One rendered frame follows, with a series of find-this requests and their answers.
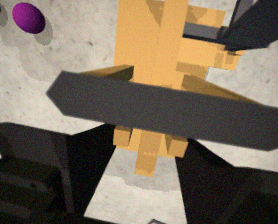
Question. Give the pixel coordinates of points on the magenta ball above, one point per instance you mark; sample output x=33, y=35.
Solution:
x=29, y=18

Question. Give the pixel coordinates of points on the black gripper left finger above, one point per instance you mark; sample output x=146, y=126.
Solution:
x=81, y=158

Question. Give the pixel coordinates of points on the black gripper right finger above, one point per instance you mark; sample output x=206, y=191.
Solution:
x=212, y=189

